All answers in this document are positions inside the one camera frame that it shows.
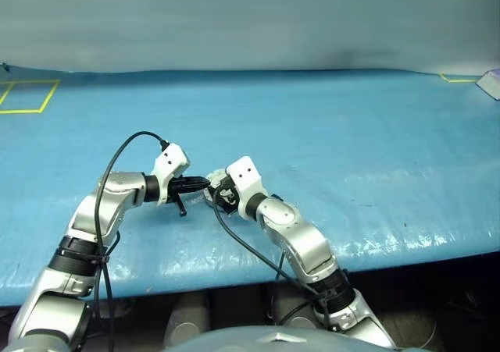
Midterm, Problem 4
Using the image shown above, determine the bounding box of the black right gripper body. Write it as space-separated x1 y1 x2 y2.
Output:
213 180 240 215

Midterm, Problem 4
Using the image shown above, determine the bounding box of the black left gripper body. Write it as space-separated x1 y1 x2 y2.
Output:
166 176 188 217

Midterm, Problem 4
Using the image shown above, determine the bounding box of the blue plastic table cover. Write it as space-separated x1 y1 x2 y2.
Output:
0 63 500 307

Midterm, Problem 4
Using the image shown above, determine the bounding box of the dark rounded grey shape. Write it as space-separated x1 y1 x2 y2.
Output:
163 292 213 346
269 289 316 326

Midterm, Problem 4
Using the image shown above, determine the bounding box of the grey robot torso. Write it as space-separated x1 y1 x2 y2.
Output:
163 325 403 352

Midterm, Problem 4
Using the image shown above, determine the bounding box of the white and blue box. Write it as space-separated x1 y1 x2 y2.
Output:
475 67 500 101

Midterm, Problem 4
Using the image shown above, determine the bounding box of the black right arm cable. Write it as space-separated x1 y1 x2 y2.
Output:
212 187 333 332

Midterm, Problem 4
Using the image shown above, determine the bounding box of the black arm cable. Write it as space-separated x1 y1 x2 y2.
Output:
212 187 333 332
93 131 170 352

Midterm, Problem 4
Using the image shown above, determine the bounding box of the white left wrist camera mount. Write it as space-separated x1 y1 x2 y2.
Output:
150 143 191 207

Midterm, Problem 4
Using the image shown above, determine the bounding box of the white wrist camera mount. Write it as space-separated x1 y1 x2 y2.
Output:
150 143 191 207
225 155 270 222

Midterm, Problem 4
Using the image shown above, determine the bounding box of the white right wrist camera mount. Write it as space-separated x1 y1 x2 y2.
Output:
225 155 270 222

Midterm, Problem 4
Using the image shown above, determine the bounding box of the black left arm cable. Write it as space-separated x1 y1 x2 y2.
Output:
93 131 170 352

